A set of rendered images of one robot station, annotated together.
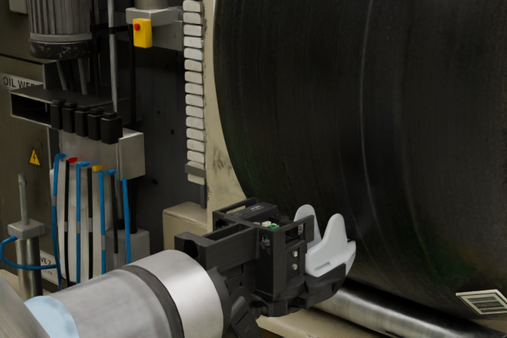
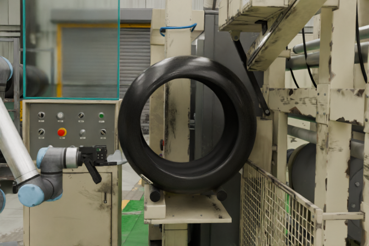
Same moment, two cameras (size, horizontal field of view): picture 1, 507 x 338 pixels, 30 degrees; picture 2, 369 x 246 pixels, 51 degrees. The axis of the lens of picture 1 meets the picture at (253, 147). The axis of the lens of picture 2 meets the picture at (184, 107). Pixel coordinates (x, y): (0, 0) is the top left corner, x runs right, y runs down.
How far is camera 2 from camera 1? 1.39 m
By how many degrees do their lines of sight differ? 42
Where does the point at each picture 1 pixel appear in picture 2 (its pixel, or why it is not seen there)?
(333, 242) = (115, 156)
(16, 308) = (12, 133)
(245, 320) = (88, 165)
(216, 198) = not seen: hidden behind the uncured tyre
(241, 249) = (88, 150)
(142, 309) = (59, 152)
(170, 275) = (69, 149)
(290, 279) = (100, 160)
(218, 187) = not seen: hidden behind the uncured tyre
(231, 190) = not seen: hidden behind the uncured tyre
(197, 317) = (69, 156)
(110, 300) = (55, 149)
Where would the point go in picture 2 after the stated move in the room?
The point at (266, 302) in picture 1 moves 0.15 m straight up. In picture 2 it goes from (93, 162) to (93, 127)
